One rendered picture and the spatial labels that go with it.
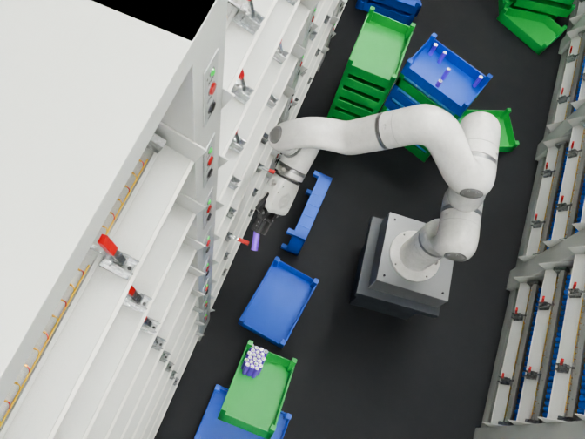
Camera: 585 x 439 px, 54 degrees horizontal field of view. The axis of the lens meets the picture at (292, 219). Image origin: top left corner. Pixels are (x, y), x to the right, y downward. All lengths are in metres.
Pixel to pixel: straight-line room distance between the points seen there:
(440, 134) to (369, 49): 1.18
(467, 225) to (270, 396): 0.99
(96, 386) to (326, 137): 0.81
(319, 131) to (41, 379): 0.92
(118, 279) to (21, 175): 0.26
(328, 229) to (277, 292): 0.36
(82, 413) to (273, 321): 1.46
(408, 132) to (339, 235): 1.19
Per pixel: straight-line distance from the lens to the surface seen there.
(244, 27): 0.94
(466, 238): 1.71
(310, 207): 2.27
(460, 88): 2.50
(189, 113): 0.72
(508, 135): 2.99
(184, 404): 2.26
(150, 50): 0.60
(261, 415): 2.18
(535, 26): 3.51
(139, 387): 1.33
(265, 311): 2.32
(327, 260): 2.42
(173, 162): 0.81
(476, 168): 1.35
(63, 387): 0.75
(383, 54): 2.47
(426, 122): 1.32
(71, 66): 0.60
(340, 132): 1.43
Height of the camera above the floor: 2.26
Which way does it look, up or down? 67 degrees down
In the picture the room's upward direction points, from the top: 22 degrees clockwise
